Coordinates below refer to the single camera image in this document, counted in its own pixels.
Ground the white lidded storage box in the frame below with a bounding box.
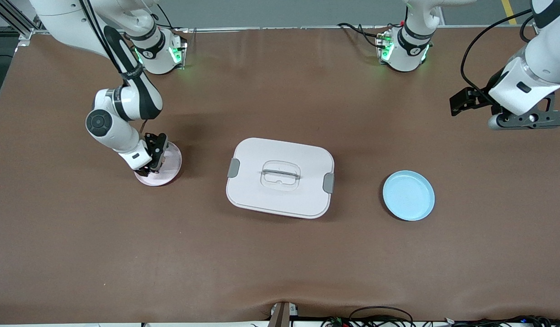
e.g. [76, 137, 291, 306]
[226, 137, 335, 220]

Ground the pink round plate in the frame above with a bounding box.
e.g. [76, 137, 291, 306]
[134, 141, 183, 187]

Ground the light blue round plate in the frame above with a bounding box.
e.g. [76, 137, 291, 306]
[382, 170, 436, 222]

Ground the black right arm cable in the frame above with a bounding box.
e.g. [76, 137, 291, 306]
[80, 0, 150, 135]

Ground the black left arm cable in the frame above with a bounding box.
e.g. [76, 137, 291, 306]
[460, 8, 535, 105]

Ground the clear lid handle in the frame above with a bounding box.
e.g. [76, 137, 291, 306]
[261, 160, 301, 191]

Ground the black arm base cable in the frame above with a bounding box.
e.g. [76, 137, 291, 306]
[338, 22, 390, 48]

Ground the aluminium frame profile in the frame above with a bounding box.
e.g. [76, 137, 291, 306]
[0, 0, 49, 47]

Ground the brown camera mount post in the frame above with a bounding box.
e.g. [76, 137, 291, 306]
[268, 301, 299, 327]

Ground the black cable bundle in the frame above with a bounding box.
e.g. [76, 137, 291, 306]
[443, 315, 560, 327]
[321, 306, 416, 327]

